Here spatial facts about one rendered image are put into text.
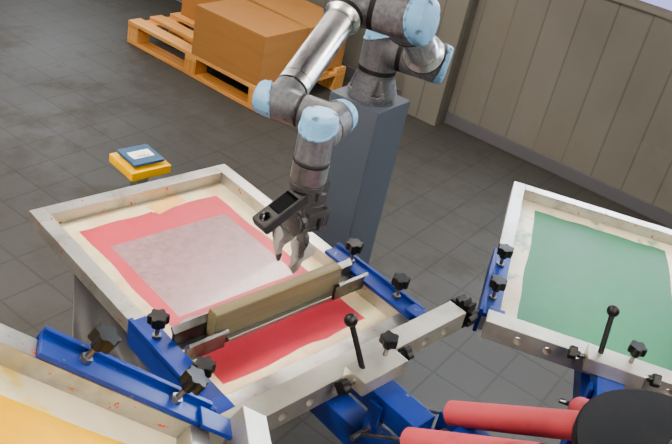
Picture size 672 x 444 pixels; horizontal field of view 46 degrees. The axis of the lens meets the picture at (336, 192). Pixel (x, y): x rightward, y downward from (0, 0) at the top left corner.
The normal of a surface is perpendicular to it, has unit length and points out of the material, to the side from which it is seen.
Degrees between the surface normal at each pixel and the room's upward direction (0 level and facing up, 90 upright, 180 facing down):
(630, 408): 0
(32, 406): 32
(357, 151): 90
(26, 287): 0
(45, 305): 0
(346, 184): 90
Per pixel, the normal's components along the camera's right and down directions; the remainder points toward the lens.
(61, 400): 0.67, -0.69
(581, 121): -0.59, 0.30
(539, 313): 0.19, -0.85
